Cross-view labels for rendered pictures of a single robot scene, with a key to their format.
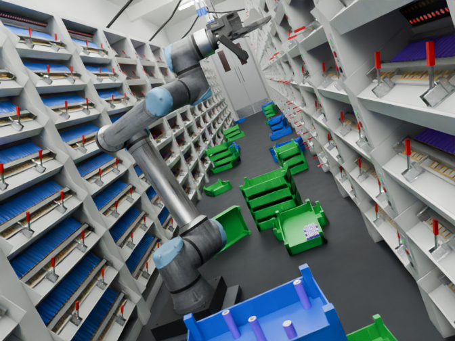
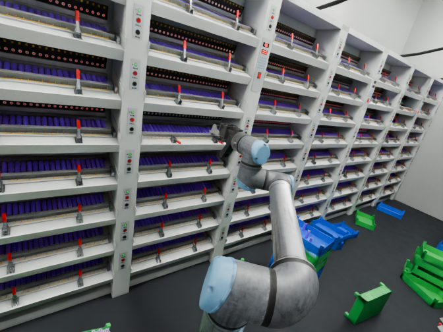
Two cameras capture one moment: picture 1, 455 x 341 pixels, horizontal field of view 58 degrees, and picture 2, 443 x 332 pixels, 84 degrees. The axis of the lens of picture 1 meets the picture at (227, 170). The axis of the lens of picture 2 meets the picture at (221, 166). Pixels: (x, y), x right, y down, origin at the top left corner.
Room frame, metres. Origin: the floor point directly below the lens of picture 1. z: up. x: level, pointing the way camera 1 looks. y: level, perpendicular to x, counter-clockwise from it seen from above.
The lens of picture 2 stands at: (2.29, 0.56, 1.33)
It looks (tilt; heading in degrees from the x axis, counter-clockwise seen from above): 20 degrees down; 222
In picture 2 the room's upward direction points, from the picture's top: 11 degrees clockwise
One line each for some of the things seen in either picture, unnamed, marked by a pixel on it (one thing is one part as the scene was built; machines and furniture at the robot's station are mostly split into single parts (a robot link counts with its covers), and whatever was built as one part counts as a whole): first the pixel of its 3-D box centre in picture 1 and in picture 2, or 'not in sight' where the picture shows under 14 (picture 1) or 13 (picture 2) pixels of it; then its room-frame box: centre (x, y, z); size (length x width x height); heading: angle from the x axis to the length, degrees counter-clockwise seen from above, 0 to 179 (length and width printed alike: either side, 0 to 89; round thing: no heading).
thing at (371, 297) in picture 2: not in sight; (368, 302); (0.54, 0.53, 0.10); 0.30 x 0.08 x 0.20; 163
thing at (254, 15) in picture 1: (256, 16); not in sight; (1.40, -0.29, 1.07); 0.09 x 0.03 x 0.06; 73
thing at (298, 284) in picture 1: (302, 293); not in sight; (0.82, -0.04, 0.44); 0.02 x 0.02 x 0.06
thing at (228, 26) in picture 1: (226, 30); (231, 135); (1.44, -0.19, 1.08); 0.12 x 0.08 x 0.09; 80
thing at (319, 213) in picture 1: (298, 220); not in sight; (2.27, -0.26, 0.04); 0.30 x 0.20 x 0.08; 81
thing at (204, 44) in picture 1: (205, 42); (240, 142); (1.46, -0.11, 1.07); 0.10 x 0.05 x 0.09; 170
